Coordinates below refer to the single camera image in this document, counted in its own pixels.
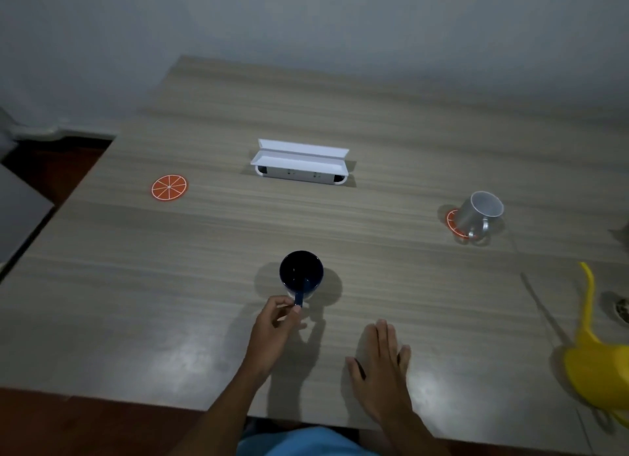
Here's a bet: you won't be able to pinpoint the person's right forearm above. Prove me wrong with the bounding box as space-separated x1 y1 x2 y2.
376 407 453 456

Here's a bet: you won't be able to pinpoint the white open long box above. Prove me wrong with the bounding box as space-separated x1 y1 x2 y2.
250 138 350 184

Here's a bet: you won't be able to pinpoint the dark blue mug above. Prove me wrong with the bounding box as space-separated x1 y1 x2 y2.
279 250 325 308

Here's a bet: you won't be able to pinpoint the orange slice coaster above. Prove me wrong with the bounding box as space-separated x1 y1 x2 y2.
445 208 468 238
151 175 189 203

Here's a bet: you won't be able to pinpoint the silver metal mug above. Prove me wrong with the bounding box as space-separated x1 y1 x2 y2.
452 191 505 240

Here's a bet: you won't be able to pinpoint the yellow plastic watering can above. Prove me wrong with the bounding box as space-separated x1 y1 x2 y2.
562 261 629 428

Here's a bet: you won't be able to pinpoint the light blue shorts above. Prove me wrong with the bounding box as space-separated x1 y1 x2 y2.
238 425 380 456

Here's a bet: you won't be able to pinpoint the person's left forearm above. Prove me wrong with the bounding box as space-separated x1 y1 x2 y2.
169 370 268 456

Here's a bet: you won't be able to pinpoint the person's left hand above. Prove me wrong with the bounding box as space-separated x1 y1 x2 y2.
244 295 308 384

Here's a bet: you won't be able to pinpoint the person's right hand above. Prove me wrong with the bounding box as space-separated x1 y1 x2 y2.
345 319 412 425

